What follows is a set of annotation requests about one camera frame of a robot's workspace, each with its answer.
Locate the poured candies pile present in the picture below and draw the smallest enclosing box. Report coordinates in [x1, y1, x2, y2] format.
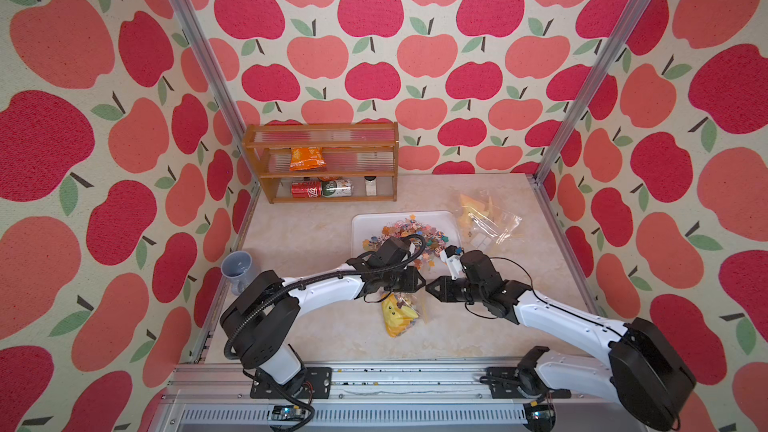
[361, 215, 452, 271]

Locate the orange snack bag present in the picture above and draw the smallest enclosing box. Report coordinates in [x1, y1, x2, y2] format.
[289, 147, 326, 172]

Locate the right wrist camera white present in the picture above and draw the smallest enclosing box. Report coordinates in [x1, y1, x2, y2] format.
[439, 245, 464, 280]

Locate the white plastic tray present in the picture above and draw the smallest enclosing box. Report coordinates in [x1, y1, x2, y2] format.
[351, 211, 462, 273]

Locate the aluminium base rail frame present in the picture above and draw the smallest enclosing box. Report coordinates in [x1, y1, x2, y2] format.
[146, 359, 673, 432]

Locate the red soda can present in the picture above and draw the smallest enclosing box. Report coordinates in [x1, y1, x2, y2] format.
[291, 180, 323, 199]

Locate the ziploc bag of yellow candies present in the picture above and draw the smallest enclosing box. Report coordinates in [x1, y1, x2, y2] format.
[381, 292, 429, 338]

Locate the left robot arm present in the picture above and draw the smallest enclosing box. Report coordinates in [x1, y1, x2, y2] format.
[220, 234, 427, 396]

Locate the right aluminium corner post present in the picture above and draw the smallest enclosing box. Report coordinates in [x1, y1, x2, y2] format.
[530, 0, 652, 189]

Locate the green soda can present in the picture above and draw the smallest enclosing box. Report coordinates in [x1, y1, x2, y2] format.
[321, 179, 354, 198]

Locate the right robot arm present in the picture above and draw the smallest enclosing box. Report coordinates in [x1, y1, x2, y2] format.
[426, 250, 696, 431]

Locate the left aluminium corner post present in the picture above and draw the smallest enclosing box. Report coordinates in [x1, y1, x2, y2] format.
[169, 0, 246, 141]

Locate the grey blue mug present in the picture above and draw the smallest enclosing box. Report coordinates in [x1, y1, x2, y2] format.
[221, 251, 260, 296]

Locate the aluminium corner post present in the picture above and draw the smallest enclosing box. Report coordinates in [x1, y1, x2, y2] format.
[530, 0, 652, 189]
[169, 0, 246, 141]

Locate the small white bottle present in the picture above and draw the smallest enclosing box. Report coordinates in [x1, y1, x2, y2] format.
[364, 176, 377, 197]

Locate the wooden shelf rack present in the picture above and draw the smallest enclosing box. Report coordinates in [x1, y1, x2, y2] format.
[242, 123, 399, 204]

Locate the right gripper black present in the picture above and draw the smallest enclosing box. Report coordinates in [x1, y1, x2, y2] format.
[426, 273, 483, 305]

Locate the ziploc bag of colourful candies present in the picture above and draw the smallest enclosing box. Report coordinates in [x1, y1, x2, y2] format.
[458, 203, 522, 253]

